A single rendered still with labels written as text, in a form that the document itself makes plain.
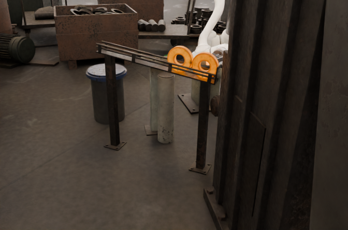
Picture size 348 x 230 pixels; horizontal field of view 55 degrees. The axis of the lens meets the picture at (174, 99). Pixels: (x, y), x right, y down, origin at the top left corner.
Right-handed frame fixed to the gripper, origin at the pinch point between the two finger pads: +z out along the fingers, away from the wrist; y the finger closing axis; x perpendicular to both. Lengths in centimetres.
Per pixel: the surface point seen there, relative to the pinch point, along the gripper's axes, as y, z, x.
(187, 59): 10.5, 8.1, 1.5
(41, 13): 316, -195, -13
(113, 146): 65, 4, -71
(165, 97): 33.0, -13.2, -32.4
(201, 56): 2.4, 8.3, 4.1
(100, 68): 99, -31, -25
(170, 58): 21.6, 8.0, 0.2
